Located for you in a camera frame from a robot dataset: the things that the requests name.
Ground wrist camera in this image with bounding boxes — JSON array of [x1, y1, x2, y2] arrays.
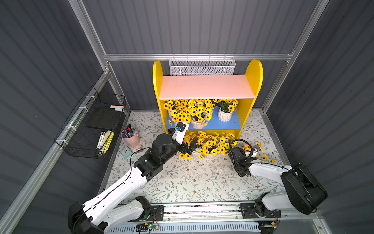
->
[[172, 122, 189, 145], [250, 145, 261, 158]]

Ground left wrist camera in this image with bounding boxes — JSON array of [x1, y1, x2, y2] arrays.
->
[[172, 122, 189, 145]]

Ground pink and blue sticky notes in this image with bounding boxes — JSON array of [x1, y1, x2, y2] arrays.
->
[[110, 105, 123, 112]]

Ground sunflower pot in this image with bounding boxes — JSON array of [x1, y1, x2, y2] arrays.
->
[[197, 131, 222, 160], [179, 153, 191, 160], [189, 99, 214, 130], [214, 99, 239, 122], [243, 142, 276, 164], [183, 132, 201, 155], [164, 99, 191, 123], [217, 133, 235, 156]]

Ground yellow wooden shelf unit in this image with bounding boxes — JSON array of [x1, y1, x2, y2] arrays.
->
[[153, 59, 264, 138]]

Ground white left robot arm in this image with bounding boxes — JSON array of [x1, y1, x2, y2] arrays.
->
[[68, 133, 196, 234]]

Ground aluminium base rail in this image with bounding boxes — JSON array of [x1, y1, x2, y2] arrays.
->
[[84, 199, 322, 226]]

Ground black wire wall basket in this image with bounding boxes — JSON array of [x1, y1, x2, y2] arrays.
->
[[55, 88, 127, 159]]

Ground white wire wall basket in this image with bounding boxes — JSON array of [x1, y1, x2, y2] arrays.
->
[[169, 57, 236, 76]]

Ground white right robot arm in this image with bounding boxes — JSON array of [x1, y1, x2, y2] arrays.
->
[[228, 139, 328, 218]]

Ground pink metal marker bucket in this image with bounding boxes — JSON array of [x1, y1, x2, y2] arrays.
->
[[121, 124, 140, 148]]

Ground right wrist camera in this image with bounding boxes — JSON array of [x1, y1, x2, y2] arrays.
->
[[250, 145, 261, 158]]

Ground mint green alarm clock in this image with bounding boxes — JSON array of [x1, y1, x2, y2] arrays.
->
[[119, 146, 132, 160]]

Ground yellow book in basket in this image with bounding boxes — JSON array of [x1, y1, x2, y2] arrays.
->
[[98, 131, 114, 156]]

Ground white marker in basket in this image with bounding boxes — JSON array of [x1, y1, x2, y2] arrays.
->
[[96, 132, 105, 149]]

